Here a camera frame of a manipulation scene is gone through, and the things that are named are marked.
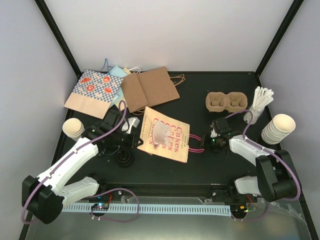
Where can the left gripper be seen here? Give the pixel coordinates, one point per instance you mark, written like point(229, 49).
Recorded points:
point(131, 144)

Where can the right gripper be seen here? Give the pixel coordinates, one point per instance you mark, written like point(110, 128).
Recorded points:
point(204, 143)

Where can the pink cakes paper bag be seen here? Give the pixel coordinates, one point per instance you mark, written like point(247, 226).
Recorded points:
point(166, 137)

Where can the pulp cup carrier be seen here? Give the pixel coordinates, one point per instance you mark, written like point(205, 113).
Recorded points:
point(232, 102)

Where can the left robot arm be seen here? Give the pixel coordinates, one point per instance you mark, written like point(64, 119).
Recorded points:
point(46, 195)

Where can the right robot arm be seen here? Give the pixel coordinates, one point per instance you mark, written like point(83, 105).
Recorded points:
point(274, 179)

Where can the front black lid stack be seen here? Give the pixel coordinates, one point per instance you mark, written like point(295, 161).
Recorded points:
point(124, 158)

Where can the left paper cup stack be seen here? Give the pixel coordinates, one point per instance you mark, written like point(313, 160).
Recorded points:
point(73, 128)

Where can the paper cup stack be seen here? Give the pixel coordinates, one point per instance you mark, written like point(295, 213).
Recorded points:
point(278, 128)
point(73, 128)

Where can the blue checkered paper bag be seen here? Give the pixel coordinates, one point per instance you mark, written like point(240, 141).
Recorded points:
point(94, 93)

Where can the right paper cup stack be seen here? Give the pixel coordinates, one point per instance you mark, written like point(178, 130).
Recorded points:
point(278, 128)

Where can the brown kraft paper bag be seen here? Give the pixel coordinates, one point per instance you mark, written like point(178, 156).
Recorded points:
point(150, 88)

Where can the cream paper bag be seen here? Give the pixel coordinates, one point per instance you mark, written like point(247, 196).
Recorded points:
point(129, 71)

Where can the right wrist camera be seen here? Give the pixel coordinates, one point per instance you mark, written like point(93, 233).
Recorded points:
point(219, 127)

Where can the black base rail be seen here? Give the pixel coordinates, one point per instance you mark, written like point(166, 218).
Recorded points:
point(174, 190)

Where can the light blue cable duct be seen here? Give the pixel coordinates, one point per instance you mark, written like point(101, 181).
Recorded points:
point(156, 209)

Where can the left black frame post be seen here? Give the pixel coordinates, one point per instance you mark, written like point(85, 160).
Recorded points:
point(48, 17)

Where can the black frame post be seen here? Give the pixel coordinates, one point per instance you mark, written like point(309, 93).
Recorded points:
point(48, 17)
point(286, 22)

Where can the right black frame post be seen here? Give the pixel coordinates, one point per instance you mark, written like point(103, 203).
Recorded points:
point(286, 22)

